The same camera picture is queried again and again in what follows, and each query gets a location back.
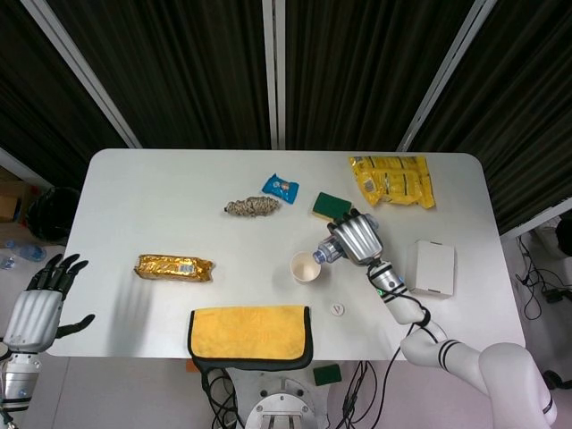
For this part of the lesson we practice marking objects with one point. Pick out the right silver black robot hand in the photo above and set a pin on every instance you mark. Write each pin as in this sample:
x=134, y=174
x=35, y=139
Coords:
x=357, y=239

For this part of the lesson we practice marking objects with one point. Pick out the white paper cup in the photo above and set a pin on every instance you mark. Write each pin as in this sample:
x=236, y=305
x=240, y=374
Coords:
x=305, y=268

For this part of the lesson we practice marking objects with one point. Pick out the small green sponge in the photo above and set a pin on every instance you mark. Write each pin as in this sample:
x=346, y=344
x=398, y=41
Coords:
x=327, y=374

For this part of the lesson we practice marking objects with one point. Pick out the black trash bin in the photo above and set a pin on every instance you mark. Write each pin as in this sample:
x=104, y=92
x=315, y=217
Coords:
x=51, y=214

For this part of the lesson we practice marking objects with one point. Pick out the yellow cloth with black trim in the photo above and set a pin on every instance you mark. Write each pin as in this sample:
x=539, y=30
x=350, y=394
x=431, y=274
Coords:
x=248, y=330

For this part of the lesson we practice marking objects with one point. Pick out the green yellow sponge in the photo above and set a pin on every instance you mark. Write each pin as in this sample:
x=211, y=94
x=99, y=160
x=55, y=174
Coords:
x=328, y=204

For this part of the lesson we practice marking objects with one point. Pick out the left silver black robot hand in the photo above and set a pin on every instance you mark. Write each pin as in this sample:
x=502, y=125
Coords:
x=33, y=304

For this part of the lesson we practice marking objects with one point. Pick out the clear plastic water bottle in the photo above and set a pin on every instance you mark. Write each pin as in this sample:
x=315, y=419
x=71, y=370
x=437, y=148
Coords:
x=328, y=251

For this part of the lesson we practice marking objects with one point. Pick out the white bottle cap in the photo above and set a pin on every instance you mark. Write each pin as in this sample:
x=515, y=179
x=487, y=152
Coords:
x=337, y=308

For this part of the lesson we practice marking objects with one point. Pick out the white frame post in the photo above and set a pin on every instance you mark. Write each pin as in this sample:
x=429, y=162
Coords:
x=85, y=76
x=273, y=76
x=447, y=76

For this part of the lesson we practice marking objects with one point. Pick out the gold foil biscuit pack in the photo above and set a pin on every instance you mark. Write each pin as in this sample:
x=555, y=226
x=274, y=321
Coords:
x=172, y=268

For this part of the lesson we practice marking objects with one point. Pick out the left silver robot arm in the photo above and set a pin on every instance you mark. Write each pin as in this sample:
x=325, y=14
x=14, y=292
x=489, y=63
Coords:
x=18, y=384

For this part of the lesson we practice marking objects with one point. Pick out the black pleated curtain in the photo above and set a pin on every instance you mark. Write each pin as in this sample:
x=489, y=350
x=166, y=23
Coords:
x=187, y=67

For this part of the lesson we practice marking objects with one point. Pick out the yellow snack bag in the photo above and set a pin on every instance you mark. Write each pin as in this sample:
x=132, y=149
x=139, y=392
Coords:
x=393, y=181

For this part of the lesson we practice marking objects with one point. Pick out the white cardboard box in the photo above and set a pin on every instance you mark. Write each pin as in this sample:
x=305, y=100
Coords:
x=432, y=267

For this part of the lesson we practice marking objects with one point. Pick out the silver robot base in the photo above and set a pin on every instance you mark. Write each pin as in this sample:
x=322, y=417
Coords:
x=286, y=402

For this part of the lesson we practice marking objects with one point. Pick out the brown cardboard box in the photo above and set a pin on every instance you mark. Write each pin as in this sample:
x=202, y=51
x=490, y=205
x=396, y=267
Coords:
x=11, y=201

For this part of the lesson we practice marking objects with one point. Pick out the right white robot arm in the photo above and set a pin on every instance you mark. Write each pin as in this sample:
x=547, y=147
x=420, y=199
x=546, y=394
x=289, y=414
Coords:
x=451, y=348

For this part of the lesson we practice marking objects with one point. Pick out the blue snack packet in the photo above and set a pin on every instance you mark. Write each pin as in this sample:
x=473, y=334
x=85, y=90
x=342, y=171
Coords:
x=280, y=187

